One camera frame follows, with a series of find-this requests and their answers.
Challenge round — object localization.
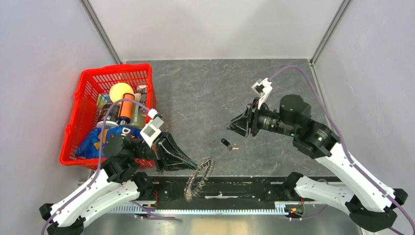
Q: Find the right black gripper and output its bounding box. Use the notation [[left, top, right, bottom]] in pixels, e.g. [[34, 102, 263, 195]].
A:
[[225, 96, 297, 138]]

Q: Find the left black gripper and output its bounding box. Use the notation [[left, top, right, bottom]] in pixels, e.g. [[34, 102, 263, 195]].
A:
[[133, 129, 199, 173]]

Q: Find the small black key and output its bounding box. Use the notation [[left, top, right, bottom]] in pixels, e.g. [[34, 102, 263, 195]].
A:
[[221, 139, 239, 151]]

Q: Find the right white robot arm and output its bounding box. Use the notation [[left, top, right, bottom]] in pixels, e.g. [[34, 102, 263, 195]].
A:
[[226, 94, 408, 233]]

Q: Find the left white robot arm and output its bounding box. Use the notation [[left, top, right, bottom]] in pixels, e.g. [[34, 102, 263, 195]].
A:
[[39, 132, 197, 235]]

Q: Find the clear green bottle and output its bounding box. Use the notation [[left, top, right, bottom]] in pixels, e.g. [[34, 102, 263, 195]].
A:
[[129, 85, 147, 129]]

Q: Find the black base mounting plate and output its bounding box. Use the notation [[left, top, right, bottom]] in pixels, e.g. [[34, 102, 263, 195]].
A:
[[138, 176, 301, 210]]

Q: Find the orange cylinder bottle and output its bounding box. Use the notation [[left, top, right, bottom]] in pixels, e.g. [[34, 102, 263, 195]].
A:
[[118, 93, 135, 125]]

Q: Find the black can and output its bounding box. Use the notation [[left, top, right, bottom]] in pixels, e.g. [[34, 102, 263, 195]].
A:
[[96, 103, 120, 128]]

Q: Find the yellow ball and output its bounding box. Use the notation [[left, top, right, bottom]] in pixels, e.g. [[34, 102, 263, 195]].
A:
[[109, 82, 135, 103]]

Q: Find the blue Doritos chip bag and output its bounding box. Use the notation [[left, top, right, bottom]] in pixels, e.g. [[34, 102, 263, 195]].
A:
[[75, 125, 142, 159]]

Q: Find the colourful small box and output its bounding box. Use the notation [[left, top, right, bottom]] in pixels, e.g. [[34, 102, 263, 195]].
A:
[[96, 93, 111, 107]]

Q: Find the red plastic basket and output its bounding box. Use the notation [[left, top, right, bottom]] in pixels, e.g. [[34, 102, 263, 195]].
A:
[[60, 63, 157, 170]]

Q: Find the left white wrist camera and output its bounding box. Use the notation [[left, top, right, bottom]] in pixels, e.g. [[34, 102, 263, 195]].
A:
[[140, 109, 164, 147]]

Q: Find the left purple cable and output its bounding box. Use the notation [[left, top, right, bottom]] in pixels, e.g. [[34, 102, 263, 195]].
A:
[[40, 98, 153, 235]]

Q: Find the purple cable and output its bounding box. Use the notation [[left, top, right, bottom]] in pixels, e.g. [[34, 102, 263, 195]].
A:
[[40, 98, 153, 235], [269, 65, 415, 235]]

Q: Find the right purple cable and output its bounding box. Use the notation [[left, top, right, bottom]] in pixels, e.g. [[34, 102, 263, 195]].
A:
[[269, 65, 415, 235]]

